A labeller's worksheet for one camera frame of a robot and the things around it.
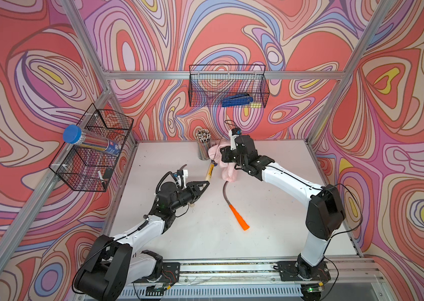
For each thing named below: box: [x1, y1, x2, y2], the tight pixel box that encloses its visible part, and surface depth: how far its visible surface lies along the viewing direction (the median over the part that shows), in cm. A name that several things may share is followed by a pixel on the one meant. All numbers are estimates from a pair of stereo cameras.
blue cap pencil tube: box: [62, 124, 123, 157], surface depth 69 cm
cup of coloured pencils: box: [195, 128, 212, 161], surface depth 101 cm
